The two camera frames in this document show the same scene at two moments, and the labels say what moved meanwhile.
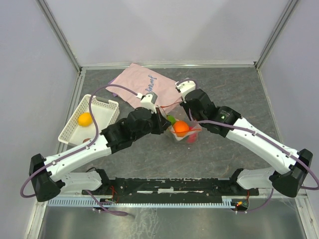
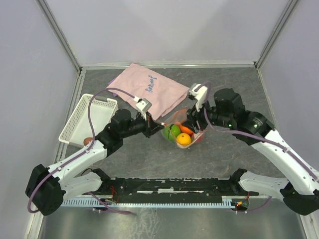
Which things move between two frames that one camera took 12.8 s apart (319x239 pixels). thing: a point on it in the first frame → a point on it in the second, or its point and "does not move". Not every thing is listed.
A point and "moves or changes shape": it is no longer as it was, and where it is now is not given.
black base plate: (172, 187) does not move
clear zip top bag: (185, 129) moves or changes shape
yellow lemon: (84, 119) → (183, 139)
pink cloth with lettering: (166, 91) does not move
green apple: (171, 119) → (171, 132)
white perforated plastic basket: (80, 128) does not move
